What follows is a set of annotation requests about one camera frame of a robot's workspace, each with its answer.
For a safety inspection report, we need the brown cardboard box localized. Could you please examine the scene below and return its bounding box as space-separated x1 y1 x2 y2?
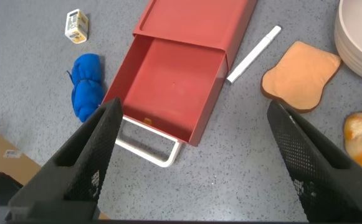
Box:
0 121 110 220

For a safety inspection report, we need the blue rolled cloth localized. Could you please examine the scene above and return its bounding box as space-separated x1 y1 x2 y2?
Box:
67 53 106 123

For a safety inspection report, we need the beige ribbed bowl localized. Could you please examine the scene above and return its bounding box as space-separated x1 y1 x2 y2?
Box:
334 0 362 86

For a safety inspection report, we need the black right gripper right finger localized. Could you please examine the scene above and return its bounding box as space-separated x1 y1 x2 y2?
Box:
266 99 362 223

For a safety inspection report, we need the brown toast slice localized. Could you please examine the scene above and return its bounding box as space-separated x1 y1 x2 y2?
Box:
260 40 343 114

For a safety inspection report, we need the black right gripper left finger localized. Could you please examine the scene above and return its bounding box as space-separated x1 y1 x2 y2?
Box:
8 96 125 223

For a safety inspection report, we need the red drawer cabinet case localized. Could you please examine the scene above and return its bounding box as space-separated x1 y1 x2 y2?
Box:
132 0 258 71

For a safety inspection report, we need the white marker pen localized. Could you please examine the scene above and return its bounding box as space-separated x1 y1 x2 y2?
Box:
226 25 283 84

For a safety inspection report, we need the small white yellow carton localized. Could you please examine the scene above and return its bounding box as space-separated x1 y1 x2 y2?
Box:
64 8 89 44

